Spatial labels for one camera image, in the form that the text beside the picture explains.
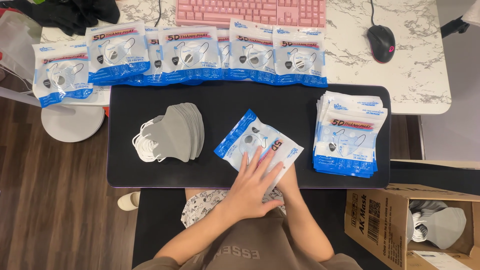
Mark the white printed shorts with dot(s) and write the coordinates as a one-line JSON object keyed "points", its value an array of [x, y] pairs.
{"points": [[202, 204]]}

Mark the black desk mat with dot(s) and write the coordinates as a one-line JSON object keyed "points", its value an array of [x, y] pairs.
{"points": [[285, 101]]}

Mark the pink keyboard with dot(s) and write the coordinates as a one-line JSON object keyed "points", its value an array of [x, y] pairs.
{"points": [[247, 11]]}

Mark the white round stand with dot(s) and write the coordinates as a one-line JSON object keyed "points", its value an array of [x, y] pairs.
{"points": [[73, 123]]}

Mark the person's right hand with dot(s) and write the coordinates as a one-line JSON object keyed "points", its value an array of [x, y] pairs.
{"points": [[289, 185]]}

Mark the bundle of grey boxed masks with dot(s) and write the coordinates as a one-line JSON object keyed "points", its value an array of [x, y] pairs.
{"points": [[444, 225]]}

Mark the person's left hand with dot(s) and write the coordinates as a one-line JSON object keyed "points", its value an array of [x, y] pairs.
{"points": [[249, 191]]}

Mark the cream slipper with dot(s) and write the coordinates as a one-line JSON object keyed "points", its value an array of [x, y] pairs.
{"points": [[129, 200]]}

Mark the stack of empty mask bags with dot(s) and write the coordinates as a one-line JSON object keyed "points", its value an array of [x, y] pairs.
{"points": [[348, 138]]}

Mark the brown shirt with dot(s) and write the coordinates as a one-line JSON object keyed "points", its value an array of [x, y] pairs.
{"points": [[255, 247]]}

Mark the blue white mask packet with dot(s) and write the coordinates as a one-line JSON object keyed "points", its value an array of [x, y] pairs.
{"points": [[240, 137]]}

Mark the row of filled mask packets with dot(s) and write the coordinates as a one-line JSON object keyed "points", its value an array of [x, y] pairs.
{"points": [[187, 52]]}

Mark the brown cardboard box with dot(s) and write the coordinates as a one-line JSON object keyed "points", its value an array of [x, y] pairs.
{"points": [[375, 225]]}

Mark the black cloth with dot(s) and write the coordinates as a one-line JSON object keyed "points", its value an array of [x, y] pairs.
{"points": [[63, 13]]}

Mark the black armrest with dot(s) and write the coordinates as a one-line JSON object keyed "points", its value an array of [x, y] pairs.
{"points": [[454, 27]]}

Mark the translucent plastic bag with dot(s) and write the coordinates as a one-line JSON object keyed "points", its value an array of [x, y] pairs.
{"points": [[18, 45]]}

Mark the black computer mouse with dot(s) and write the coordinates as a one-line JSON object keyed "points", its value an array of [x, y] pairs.
{"points": [[381, 43]]}

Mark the white shipping label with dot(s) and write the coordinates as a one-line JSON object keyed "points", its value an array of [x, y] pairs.
{"points": [[442, 260]]}

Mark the stack of grey face masks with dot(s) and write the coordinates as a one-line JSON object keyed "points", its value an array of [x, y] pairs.
{"points": [[174, 133]]}

